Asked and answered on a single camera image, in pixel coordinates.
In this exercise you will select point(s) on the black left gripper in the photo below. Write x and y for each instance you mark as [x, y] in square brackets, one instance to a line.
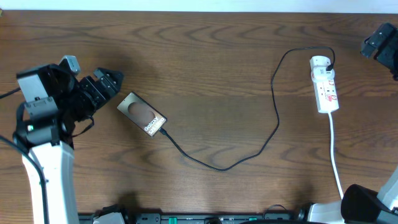
[94, 91]

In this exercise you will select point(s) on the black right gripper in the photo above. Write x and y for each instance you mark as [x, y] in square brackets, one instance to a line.
[387, 55]

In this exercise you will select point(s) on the white power strip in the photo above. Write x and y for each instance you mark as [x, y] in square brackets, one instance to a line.
[325, 90]

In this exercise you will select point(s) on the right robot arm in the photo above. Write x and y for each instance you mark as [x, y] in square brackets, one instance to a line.
[357, 204]

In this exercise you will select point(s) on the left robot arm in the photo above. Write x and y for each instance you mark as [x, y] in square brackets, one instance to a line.
[54, 102]

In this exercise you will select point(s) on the white USB charger plug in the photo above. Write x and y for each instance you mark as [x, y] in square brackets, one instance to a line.
[321, 61]

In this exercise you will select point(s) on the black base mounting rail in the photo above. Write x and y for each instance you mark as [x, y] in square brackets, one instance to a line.
[273, 214]

